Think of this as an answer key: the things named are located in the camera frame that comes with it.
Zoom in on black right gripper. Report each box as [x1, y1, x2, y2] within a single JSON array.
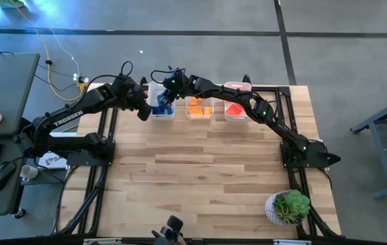
[[157, 67, 199, 107]]

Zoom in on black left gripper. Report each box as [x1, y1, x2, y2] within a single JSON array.
[[111, 76, 152, 121]]

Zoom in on small white mug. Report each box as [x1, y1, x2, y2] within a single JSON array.
[[19, 164, 39, 182]]

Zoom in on white printed paper box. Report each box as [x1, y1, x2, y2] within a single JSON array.
[[37, 151, 70, 170]]

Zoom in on blue-grey metal table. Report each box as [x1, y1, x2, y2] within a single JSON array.
[[349, 93, 387, 199]]

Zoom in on black handheld device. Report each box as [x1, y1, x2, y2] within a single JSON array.
[[151, 214, 184, 245]]

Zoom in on black computer mouse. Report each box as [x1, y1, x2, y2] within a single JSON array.
[[0, 161, 17, 193]]

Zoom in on red toy brick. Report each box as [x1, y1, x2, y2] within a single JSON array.
[[225, 103, 245, 117]]

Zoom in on silver aluminium bracket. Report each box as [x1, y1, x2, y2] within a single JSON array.
[[273, 239, 312, 245], [83, 238, 122, 245]]

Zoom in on black floor cable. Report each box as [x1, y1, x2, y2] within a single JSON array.
[[33, 60, 78, 93]]

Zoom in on black aluminium table frame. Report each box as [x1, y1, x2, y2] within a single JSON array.
[[52, 76, 342, 245]]

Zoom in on green succulent plant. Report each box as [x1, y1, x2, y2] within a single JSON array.
[[273, 189, 312, 225]]

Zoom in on white plastic bin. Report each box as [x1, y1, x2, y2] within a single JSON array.
[[223, 81, 254, 123], [145, 80, 177, 122]]

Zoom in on yellow power cable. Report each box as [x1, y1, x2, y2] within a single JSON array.
[[7, 3, 88, 102]]

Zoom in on thin white cable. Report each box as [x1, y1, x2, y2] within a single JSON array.
[[48, 27, 80, 79]]

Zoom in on clear plastic bin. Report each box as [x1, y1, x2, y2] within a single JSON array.
[[184, 90, 215, 120]]

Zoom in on white patterned plant pot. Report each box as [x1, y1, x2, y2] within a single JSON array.
[[264, 191, 298, 227]]

